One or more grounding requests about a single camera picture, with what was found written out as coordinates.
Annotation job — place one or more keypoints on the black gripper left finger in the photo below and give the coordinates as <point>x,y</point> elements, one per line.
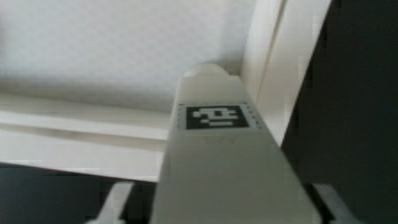
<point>112,208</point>

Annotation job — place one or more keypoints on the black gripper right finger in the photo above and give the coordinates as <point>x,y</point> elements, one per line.
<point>335,213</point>

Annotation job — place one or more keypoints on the white desk leg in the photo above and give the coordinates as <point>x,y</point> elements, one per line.
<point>227,183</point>

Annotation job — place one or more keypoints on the white desk top tray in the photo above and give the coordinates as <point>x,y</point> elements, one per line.
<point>110,59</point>

